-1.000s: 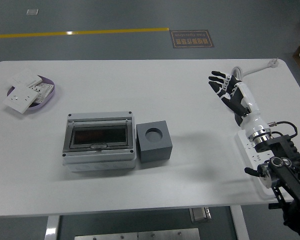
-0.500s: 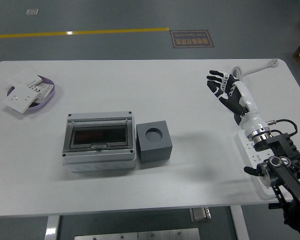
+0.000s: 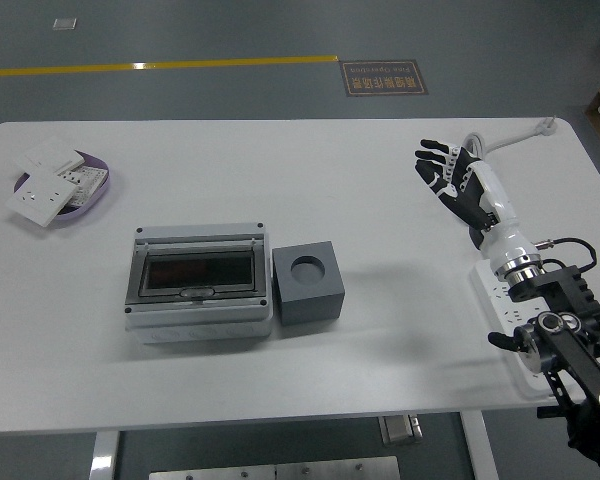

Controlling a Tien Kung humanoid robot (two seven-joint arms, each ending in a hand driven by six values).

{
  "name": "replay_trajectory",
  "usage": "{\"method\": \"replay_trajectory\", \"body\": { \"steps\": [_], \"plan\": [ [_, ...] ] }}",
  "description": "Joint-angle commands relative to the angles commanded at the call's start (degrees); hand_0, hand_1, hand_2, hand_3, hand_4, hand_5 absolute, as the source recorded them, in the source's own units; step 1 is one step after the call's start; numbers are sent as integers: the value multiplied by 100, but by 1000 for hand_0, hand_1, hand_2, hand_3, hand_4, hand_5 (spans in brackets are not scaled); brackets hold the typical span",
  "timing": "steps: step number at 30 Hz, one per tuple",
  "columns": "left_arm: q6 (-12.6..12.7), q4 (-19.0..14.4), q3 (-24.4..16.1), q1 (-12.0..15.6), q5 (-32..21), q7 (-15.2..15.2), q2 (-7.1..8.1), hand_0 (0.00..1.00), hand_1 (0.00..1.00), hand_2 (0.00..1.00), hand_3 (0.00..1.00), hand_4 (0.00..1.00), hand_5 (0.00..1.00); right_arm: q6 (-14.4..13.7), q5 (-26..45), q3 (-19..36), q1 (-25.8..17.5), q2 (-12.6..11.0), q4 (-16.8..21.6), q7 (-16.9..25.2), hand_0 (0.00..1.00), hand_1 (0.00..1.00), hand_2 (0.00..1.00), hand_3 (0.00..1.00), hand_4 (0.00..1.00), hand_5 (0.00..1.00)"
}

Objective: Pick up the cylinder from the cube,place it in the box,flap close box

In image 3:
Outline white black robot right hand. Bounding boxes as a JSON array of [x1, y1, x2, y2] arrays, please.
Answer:
[[413, 138, 532, 275]]

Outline grey electrical box clear lid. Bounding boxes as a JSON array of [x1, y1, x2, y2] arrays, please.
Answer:
[[123, 222, 272, 345]]

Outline grey cube with round hole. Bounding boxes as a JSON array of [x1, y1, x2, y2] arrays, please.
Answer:
[[271, 240, 345, 327]]

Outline white power strip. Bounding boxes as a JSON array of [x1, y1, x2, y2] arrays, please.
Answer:
[[468, 259, 561, 401]]

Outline white table leg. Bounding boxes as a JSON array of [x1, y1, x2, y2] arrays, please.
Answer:
[[459, 409, 501, 480], [88, 430, 121, 480]]

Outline purple oval tray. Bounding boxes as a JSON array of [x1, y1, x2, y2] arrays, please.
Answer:
[[12, 150, 112, 229]]

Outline white multi-hole socket panel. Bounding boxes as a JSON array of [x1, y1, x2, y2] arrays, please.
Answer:
[[54, 166, 109, 209]]

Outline white power cord with plug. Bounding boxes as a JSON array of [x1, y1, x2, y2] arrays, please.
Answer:
[[460, 115, 560, 164]]

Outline metal bracket under table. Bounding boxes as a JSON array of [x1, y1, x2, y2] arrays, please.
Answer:
[[378, 413, 424, 445]]

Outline metal base plate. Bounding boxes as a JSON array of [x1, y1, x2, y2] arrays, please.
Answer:
[[148, 455, 401, 480]]

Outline white wall switch plate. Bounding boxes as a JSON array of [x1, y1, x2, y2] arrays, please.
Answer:
[[13, 135, 86, 175]]

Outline white wall socket plate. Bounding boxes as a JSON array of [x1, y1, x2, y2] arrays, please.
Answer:
[[5, 169, 80, 229]]

